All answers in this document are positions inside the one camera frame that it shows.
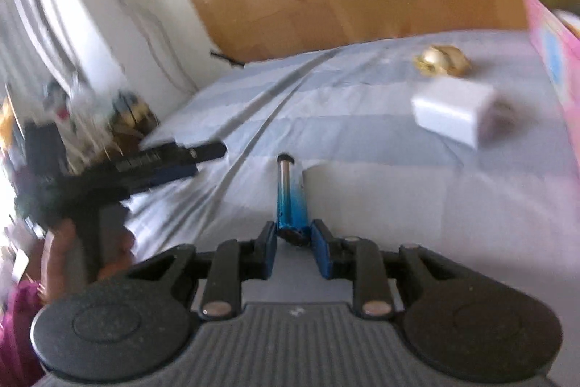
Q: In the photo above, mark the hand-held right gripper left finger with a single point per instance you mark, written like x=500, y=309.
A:
x=266, y=253

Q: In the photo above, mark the person's left hand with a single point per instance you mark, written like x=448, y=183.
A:
x=61, y=264

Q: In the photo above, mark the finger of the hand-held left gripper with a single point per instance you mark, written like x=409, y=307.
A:
x=206, y=152
x=174, y=176

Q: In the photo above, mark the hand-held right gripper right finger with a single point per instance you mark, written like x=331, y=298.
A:
x=322, y=253

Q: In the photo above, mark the black thin antenna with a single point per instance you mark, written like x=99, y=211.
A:
x=226, y=58

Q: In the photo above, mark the blue and silver lighter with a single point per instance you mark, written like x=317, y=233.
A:
x=290, y=201

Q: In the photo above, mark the light grey bed sheet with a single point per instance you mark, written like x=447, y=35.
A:
x=353, y=119

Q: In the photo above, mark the pink cardboard box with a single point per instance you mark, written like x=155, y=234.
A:
x=557, y=51

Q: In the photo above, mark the magenta clothing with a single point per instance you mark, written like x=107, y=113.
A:
x=18, y=337

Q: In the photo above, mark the white charger adapter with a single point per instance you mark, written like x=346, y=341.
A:
x=453, y=112

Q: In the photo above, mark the gold round object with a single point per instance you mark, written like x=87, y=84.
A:
x=442, y=60

